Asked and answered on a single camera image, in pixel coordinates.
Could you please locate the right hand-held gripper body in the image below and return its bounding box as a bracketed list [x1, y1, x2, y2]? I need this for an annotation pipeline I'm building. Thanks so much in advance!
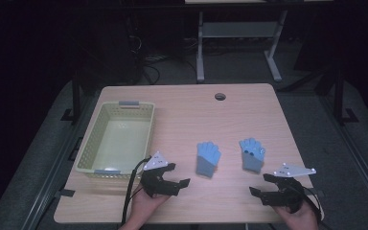
[261, 162, 317, 215]

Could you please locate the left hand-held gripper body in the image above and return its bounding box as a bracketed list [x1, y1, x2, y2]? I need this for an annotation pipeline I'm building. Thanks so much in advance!
[139, 150, 180, 198]

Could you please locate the blue glove with dark dots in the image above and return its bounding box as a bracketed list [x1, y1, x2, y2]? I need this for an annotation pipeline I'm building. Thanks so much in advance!
[239, 137, 266, 174]

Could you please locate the plain blue glove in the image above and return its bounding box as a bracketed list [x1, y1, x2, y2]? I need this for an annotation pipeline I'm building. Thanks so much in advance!
[195, 141, 222, 178]

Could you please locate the pale yellow plastic basket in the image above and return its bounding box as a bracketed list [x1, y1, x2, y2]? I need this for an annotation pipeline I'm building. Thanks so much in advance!
[75, 100, 156, 179]

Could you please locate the person's left hand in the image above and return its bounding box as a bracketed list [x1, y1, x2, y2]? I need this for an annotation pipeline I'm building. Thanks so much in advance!
[129, 187, 171, 226]

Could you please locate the person's right hand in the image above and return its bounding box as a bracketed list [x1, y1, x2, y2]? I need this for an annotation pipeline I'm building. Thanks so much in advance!
[272, 199, 320, 230]

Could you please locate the black table edge clip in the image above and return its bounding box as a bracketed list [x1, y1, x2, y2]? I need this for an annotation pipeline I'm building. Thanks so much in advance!
[306, 187, 326, 198]
[55, 188, 77, 199]

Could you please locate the black metal stand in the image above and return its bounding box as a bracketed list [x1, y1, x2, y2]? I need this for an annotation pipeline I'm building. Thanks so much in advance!
[332, 68, 359, 127]
[60, 68, 82, 124]

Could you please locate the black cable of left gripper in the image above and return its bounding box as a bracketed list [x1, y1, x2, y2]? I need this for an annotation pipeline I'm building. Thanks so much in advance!
[120, 155, 153, 226]

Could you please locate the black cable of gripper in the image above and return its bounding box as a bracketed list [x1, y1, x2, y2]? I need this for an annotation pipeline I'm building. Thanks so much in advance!
[120, 155, 153, 226]
[295, 183, 334, 230]

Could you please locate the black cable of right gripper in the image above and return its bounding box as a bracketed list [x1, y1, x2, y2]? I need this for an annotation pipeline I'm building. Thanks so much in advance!
[295, 183, 334, 230]

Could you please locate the aluminium rail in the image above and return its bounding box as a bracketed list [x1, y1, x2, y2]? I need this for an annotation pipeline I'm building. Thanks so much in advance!
[20, 94, 97, 230]
[317, 94, 368, 221]

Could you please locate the bundle of floor cables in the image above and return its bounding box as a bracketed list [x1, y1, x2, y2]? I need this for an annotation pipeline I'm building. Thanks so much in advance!
[126, 32, 173, 86]

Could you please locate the white metal table frame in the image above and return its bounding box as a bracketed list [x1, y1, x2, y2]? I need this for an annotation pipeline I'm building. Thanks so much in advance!
[185, 0, 334, 84]

